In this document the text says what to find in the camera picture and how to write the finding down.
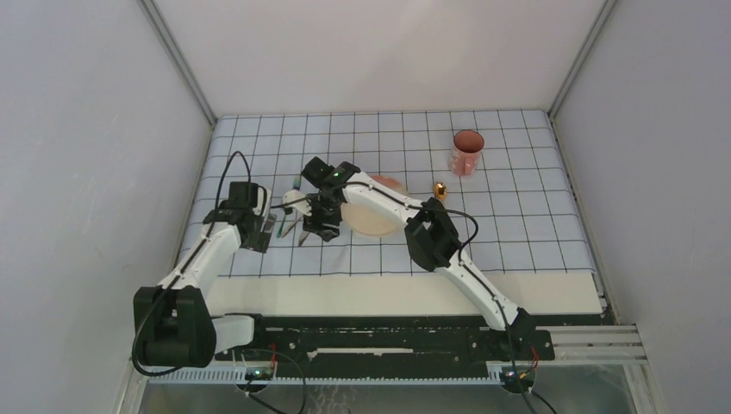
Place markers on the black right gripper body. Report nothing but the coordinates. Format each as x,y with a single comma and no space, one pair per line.
323,210

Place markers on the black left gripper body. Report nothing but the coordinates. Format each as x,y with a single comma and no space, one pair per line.
253,241

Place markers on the silver metal fork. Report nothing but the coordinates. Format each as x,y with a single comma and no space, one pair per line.
289,227

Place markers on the metal cutlery piece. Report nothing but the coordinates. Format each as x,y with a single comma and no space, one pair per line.
303,237

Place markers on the cream pink branch plate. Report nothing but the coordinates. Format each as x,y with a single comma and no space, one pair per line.
366,222

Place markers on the metal spoon wooden handle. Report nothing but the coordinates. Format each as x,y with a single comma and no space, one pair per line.
440,191

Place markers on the pink patterned mug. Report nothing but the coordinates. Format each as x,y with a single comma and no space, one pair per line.
467,147

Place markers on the white checked tablecloth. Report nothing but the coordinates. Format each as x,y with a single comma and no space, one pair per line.
506,186

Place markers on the iridescent rainbow fork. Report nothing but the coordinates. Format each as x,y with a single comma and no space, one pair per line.
295,186

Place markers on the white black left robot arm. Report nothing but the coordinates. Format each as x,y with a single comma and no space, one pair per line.
173,325

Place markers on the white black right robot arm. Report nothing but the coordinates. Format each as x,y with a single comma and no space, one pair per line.
432,239

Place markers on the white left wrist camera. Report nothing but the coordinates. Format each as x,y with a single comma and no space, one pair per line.
263,201

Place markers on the white slotted cable duct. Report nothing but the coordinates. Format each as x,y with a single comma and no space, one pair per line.
229,375

